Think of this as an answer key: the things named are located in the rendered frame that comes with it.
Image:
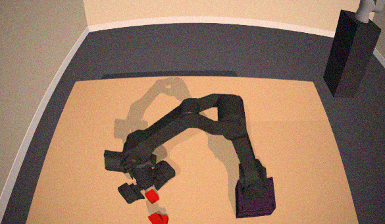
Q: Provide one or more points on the red cube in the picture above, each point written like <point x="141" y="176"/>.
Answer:
<point x="155" y="219"/>
<point x="152" y="196"/>
<point x="164" y="218"/>

